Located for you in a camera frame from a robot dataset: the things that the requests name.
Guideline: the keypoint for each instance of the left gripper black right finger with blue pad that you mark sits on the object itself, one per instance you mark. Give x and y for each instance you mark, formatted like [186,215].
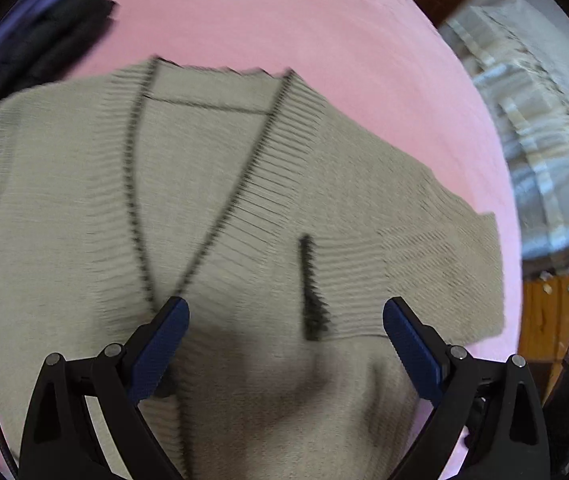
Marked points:
[495,402]

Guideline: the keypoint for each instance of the pink bed sheet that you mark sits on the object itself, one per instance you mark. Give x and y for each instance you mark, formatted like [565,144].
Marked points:
[379,62]

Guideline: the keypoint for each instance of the beige knit cardigan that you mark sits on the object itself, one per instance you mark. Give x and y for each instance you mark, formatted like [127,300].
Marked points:
[282,223]

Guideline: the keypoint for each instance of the black folded garment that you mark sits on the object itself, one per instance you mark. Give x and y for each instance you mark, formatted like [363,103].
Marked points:
[45,49]

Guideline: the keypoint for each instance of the orange wooden cabinet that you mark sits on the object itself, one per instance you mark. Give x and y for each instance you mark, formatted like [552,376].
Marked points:
[544,331]

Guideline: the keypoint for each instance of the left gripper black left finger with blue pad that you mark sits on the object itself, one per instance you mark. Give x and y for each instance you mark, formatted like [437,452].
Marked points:
[59,440]

